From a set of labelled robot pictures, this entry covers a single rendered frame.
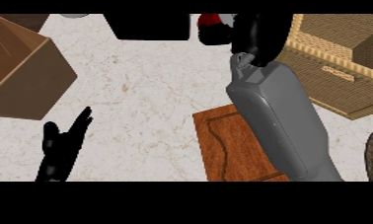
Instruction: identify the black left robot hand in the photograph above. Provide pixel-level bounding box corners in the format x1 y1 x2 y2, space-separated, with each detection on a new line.
35 106 95 183

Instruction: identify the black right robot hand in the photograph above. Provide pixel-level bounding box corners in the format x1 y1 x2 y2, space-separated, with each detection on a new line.
229 13 297 68

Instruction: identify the red and black can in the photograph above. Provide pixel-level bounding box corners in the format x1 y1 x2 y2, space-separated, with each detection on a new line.
197 13 238 46

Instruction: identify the tan wicker basket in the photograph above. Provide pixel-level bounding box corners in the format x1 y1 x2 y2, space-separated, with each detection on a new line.
273 13 373 121

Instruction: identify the brown wooden cutting board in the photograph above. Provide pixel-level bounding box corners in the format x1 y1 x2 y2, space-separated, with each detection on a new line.
191 103 293 183

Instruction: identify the black appliance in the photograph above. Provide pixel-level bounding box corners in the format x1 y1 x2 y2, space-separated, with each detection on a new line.
102 13 192 41

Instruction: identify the brown wooden box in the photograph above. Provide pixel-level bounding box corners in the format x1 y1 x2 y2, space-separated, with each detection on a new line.
0 16 80 121

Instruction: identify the small grey object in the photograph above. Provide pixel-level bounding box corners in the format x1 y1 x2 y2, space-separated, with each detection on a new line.
61 13 91 20

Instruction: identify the dark brown wooden panel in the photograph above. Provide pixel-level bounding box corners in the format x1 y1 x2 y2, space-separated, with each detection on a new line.
0 13 52 34

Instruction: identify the dark brown round object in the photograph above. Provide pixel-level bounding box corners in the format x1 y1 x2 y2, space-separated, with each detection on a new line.
363 131 373 183

